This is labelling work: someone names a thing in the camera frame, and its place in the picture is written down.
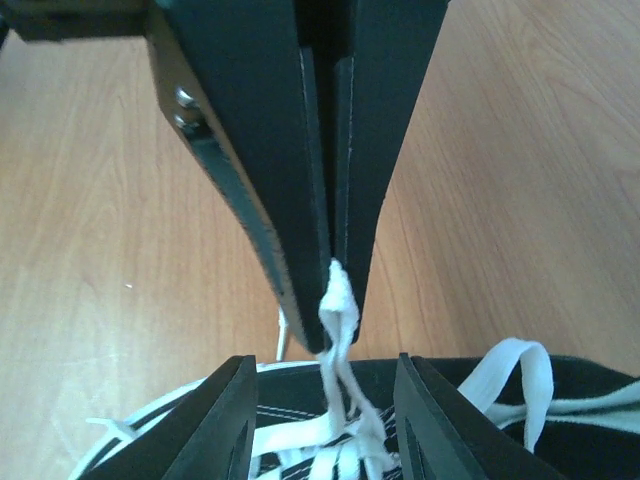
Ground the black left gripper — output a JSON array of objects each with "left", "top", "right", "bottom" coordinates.
[{"left": 0, "top": 0, "right": 351, "bottom": 44}]

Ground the white shoelace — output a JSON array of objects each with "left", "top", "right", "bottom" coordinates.
[{"left": 74, "top": 261, "right": 554, "bottom": 479}]

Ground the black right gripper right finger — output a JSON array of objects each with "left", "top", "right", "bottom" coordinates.
[{"left": 394, "top": 353, "right": 563, "bottom": 480}]

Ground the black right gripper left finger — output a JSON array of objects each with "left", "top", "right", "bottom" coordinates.
[{"left": 79, "top": 356, "right": 258, "bottom": 479}]

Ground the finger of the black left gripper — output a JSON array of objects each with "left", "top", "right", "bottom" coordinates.
[
  {"left": 333, "top": 0, "right": 449, "bottom": 346},
  {"left": 146, "top": 1, "right": 331, "bottom": 353}
]

